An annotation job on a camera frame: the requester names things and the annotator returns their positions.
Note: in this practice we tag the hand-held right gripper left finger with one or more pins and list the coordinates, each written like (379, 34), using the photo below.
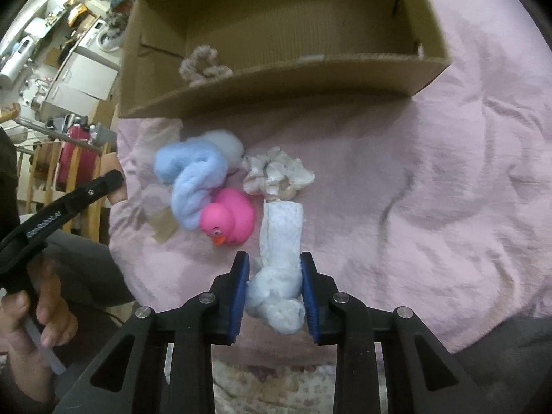
(239, 284)

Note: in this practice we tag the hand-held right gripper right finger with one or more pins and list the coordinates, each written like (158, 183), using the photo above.
(308, 293)

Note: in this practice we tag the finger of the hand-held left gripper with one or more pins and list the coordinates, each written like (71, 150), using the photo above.
(86, 196)

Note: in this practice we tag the white knotted cloth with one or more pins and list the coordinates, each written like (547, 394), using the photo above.
(279, 267)

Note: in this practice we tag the pink rubber duck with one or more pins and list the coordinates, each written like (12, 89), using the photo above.
(230, 218)

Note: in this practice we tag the light blue fluffy cloth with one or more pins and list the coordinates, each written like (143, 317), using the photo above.
(194, 172)

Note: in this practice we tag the cream satin scrunchie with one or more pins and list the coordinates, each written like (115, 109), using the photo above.
(276, 174)

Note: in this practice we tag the beige fuzzy scrunchie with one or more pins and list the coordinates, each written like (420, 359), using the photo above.
(202, 65)

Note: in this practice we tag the cardboard box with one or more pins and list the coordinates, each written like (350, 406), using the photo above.
(276, 34)

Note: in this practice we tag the person's left hand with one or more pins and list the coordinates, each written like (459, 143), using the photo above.
(32, 327)

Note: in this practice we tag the wooden chair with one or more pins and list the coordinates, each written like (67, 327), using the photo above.
(56, 168)

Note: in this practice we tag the red bag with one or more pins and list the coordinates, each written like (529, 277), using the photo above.
(73, 155)

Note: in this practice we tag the person's grey trousers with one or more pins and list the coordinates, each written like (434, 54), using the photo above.
(82, 276)

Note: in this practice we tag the floral patterned sheet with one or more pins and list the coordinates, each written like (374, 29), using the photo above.
(276, 386)

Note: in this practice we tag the white cabinet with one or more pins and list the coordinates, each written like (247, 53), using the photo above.
(82, 75)

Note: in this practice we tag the pink blanket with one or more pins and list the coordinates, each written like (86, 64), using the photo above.
(409, 202)

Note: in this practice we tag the white washing machine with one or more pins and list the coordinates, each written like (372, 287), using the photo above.
(105, 34)

